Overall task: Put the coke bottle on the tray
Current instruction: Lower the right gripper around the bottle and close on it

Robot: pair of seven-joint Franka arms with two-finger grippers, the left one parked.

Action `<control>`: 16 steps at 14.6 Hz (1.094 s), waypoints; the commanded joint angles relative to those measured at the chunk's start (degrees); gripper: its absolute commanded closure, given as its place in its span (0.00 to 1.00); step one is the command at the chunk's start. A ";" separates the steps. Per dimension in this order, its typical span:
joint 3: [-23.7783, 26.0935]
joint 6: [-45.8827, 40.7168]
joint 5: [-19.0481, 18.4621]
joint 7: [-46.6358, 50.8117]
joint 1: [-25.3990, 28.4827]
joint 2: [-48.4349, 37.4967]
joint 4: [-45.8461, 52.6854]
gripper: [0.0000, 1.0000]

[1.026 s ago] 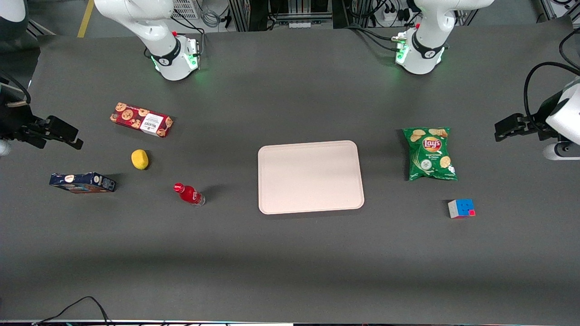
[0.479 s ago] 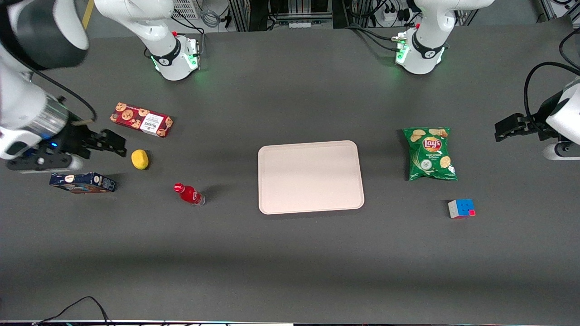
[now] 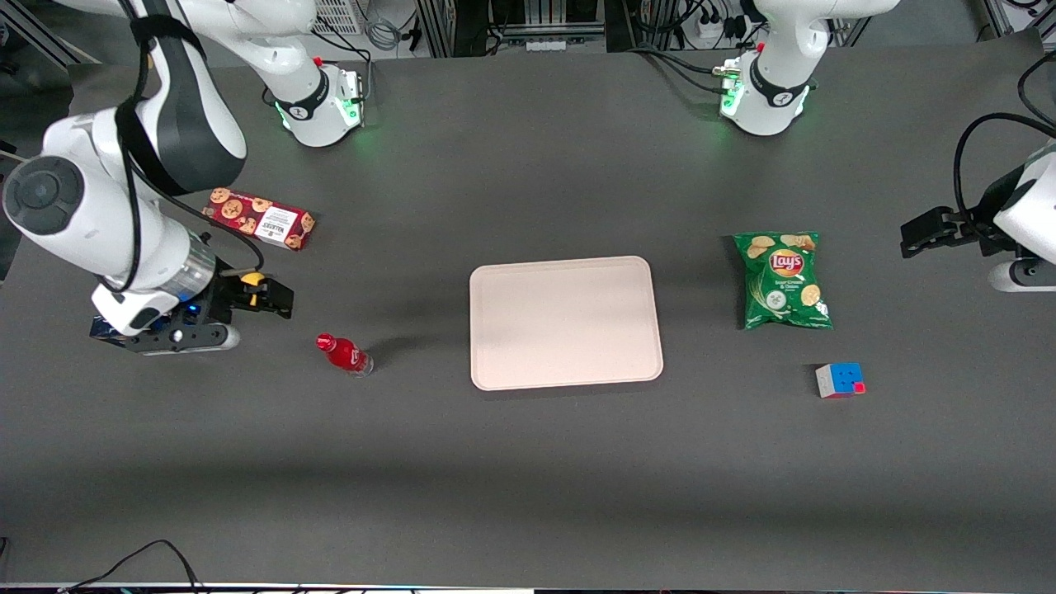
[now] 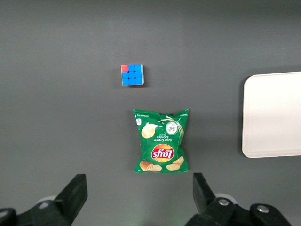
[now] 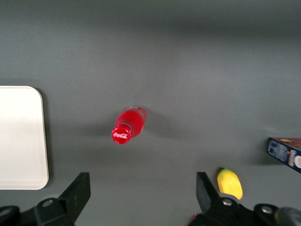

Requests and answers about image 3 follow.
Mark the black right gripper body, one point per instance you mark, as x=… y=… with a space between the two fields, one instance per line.
x=224 y=298

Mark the blue Rubik's cube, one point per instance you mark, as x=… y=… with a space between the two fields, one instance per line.
x=840 y=380

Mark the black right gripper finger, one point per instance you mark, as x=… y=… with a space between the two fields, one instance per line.
x=279 y=302
x=253 y=290

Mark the white power strip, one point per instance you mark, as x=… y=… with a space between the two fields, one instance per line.
x=716 y=26

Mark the beige rectangular tray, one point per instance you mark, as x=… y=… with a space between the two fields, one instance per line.
x=565 y=323

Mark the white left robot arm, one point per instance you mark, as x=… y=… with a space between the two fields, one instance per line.
x=767 y=91

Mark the green Lay's chips bag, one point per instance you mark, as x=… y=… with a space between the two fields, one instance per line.
x=782 y=280

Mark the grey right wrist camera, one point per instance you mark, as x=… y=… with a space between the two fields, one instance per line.
x=194 y=339

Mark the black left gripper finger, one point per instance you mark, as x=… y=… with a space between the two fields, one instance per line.
x=920 y=235
x=951 y=226

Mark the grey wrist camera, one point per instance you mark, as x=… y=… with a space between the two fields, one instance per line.
x=1023 y=276
x=194 y=339

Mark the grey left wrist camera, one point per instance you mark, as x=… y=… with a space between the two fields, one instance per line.
x=1023 y=276

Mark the red coke bottle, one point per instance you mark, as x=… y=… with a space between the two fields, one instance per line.
x=342 y=355

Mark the white perforated panel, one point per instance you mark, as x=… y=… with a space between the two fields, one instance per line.
x=337 y=15

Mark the red cookie box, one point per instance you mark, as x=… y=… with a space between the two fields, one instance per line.
x=260 y=219

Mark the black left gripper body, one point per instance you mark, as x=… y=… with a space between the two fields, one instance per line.
x=967 y=228

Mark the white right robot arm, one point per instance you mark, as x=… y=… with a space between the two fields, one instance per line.
x=82 y=214

